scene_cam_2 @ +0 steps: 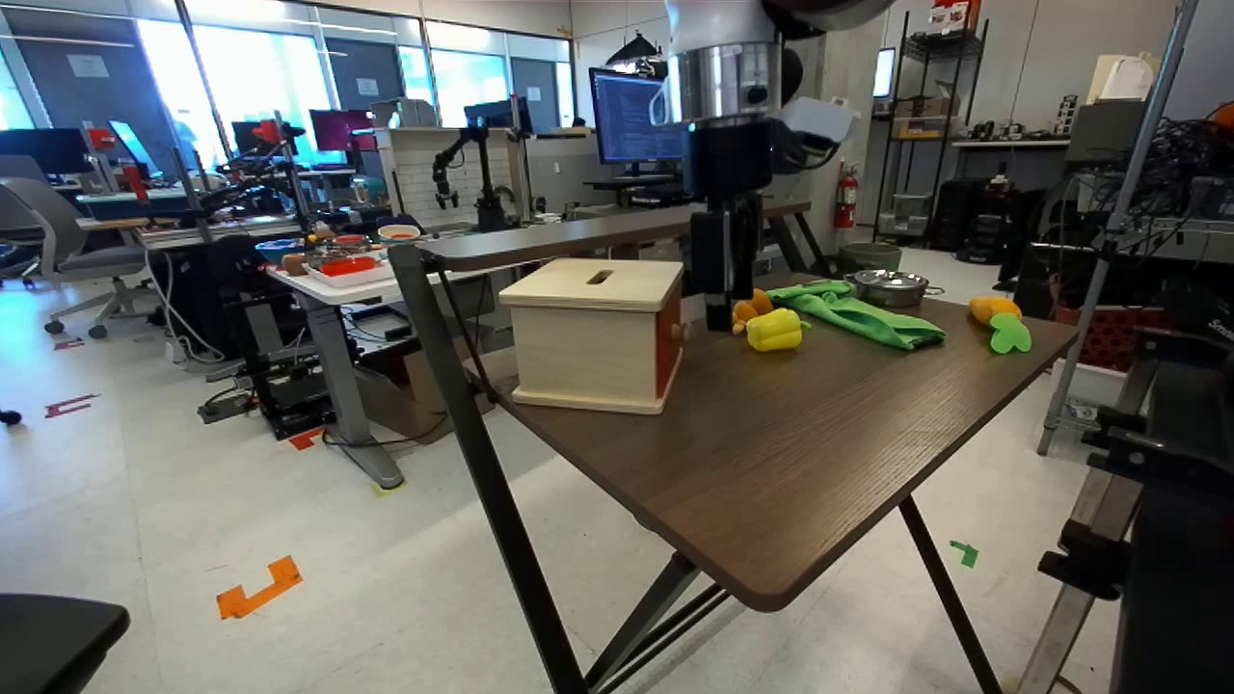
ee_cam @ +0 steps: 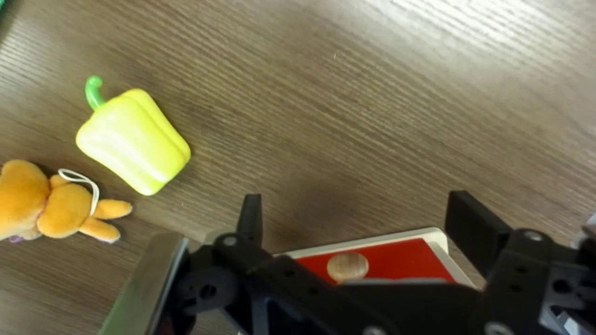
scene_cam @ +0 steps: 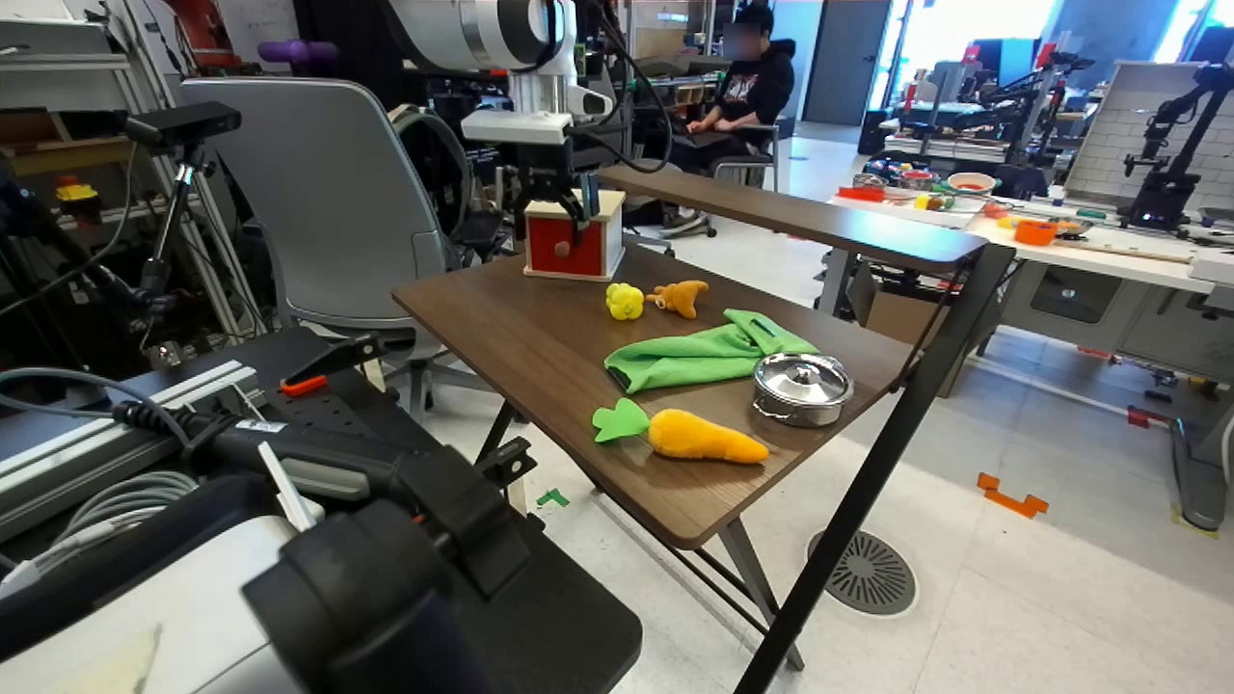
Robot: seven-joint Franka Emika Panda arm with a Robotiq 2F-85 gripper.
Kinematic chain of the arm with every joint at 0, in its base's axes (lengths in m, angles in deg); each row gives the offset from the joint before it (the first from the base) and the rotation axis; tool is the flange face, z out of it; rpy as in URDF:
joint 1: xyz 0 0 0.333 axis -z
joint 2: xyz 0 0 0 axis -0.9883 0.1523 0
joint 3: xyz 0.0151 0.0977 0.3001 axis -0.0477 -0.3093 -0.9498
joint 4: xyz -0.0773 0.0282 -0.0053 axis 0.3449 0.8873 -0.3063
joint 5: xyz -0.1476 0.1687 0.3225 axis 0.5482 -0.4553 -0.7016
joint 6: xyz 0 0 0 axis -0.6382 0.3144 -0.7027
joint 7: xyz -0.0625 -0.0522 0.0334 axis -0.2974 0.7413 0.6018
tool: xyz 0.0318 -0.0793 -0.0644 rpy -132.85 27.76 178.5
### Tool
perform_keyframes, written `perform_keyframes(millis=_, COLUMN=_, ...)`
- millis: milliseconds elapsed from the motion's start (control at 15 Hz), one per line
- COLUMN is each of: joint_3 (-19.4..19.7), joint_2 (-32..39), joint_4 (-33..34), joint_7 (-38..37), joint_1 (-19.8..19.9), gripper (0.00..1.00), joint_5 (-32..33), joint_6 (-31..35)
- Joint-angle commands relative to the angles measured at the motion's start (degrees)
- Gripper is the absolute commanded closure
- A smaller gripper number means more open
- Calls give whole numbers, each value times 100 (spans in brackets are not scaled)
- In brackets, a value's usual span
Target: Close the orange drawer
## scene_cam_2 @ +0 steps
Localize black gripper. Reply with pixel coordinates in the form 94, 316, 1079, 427
687, 113, 781, 333

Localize orange drawer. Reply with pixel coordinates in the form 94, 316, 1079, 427
653, 298, 687, 402

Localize small orange toy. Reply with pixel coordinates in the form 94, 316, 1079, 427
728, 291, 781, 341

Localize yellow pepper toy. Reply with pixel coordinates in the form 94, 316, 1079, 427
743, 305, 809, 359

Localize red fire extinguisher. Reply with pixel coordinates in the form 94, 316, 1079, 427
828, 163, 863, 235

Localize long grey desk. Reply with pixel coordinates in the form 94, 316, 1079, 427
418, 198, 818, 274

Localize green cloth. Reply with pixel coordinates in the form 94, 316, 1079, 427
766, 278, 948, 354

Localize blue screen monitor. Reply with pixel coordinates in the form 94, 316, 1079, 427
585, 67, 698, 172

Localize cream wooden box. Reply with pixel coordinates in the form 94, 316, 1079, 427
493, 253, 691, 419

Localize small metal pot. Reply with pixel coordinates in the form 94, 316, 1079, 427
845, 264, 932, 312

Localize metal shelf rack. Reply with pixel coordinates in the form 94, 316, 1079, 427
876, 13, 990, 242

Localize orange carrot toy green leaves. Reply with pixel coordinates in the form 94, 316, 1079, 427
966, 291, 1038, 364

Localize dark brown folding table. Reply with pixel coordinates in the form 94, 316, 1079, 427
385, 242, 1011, 694

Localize red tray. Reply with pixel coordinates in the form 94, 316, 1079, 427
311, 249, 390, 287

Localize grey tripod pole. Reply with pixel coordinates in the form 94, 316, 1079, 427
1038, 0, 1207, 455

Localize white desk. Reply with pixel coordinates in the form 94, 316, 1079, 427
264, 247, 518, 492

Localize purple screen monitor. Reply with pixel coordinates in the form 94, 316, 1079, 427
306, 109, 377, 158

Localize grey office chair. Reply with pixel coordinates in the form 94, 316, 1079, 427
0, 172, 161, 343

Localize black seat corner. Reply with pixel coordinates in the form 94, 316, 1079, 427
0, 590, 137, 694

